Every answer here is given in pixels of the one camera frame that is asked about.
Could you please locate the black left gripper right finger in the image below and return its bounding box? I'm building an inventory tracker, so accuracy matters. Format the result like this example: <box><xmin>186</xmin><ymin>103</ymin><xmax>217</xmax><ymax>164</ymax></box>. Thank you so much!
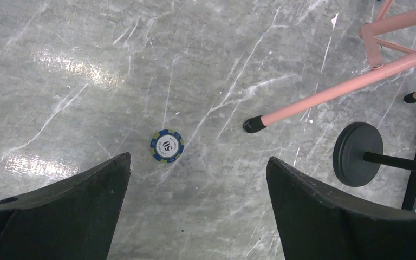
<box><xmin>266</xmin><ymin>157</ymin><xmax>416</xmax><ymax>259</ymax></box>

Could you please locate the pink music stand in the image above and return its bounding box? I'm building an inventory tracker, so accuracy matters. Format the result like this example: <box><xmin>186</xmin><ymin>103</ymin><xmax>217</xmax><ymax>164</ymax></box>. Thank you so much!
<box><xmin>243</xmin><ymin>1</ymin><xmax>416</xmax><ymax>133</ymax></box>

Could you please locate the black microphone stand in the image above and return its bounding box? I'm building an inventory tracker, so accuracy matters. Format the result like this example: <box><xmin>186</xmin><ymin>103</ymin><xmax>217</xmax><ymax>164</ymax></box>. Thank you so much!
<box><xmin>333</xmin><ymin>122</ymin><xmax>416</xmax><ymax>187</ymax></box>

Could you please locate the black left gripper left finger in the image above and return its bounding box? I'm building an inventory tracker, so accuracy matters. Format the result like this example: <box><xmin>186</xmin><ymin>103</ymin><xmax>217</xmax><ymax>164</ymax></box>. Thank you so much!
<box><xmin>0</xmin><ymin>152</ymin><xmax>131</xmax><ymax>259</ymax></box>

